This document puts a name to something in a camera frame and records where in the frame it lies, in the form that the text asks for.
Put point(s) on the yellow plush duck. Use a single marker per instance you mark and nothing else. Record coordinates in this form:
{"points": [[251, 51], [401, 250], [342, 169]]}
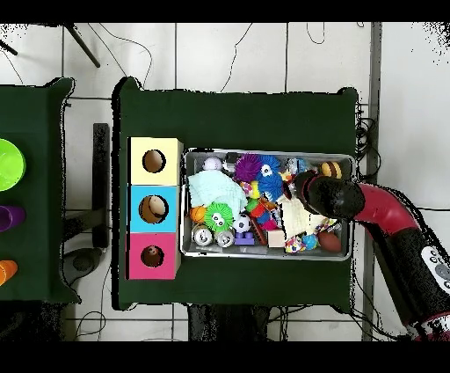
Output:
{"points": [[286, 177]]}

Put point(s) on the blue spiky ball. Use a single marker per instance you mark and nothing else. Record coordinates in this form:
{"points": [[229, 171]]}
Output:
{"points": [[270, 184]]}

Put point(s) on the green spiky ball with eyes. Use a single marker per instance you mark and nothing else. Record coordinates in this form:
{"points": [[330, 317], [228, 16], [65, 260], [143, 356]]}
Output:
{"points": [[218, 216]]}

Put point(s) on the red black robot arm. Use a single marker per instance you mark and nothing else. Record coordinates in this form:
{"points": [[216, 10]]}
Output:
{"points": [[386, 211]]}

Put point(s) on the silver mesh bin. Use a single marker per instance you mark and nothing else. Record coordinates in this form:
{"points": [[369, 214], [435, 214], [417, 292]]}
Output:
{"points": [[246, 255]]}

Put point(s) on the wooden box with three holes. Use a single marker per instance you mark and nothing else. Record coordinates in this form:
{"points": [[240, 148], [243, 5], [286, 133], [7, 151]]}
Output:
{"points": [[154, 183]]}

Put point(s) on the cream yellow cloth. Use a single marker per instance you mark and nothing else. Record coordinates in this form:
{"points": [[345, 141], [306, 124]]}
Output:
{"points": [[299, 218]]}

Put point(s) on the purple spiky ball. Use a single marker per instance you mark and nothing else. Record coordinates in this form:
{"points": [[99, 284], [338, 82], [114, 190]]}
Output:
{"points": [[248, 168]]}

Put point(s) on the black white soccer ball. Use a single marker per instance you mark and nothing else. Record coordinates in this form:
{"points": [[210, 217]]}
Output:
{"points": [[242, 223]]}

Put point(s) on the mint green cloth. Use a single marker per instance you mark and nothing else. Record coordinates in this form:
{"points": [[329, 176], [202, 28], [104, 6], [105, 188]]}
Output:
{"points": [[214, 188]]}

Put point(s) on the silver drink can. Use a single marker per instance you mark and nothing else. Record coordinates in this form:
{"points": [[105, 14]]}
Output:
{"points": [[225, 238], [202, 236]]}

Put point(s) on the white baseball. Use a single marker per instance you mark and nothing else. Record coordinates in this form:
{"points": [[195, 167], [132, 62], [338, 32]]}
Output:
{"points": [[213, 163]]}

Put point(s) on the dark green table cloth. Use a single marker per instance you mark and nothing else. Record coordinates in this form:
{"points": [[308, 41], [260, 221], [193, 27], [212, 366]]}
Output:
{"points": [[228, 119], [35, 140]]}

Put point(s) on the small orange basketball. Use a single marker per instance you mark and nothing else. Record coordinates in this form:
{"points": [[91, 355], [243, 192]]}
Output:
{"points": [[197, 214]]}

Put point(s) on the black upright panel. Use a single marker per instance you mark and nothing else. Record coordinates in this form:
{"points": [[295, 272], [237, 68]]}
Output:
{"points": [[101, 176]]}

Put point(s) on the grey stand base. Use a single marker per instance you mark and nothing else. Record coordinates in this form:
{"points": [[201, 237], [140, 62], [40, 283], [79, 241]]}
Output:
{"points": [[82, 262]]}

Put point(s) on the black tripod leg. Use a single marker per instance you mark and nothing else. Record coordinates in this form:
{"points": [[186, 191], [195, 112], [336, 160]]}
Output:
{"points": [[8, 48], [82, 45]]}

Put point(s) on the purple cup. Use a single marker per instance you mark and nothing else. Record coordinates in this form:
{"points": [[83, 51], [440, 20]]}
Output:
{"points": [[12, 218]]}

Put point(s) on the bright green bowl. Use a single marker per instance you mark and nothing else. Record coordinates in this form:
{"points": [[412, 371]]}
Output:
{"points": [[10, 165]]}

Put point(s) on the orange cup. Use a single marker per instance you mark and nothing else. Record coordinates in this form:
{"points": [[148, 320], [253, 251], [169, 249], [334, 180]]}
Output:
{"points": [[7, 272]]}

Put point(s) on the grey floor rail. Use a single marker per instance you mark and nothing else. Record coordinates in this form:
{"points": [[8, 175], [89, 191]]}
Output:
{"points": [[374, 70]]}

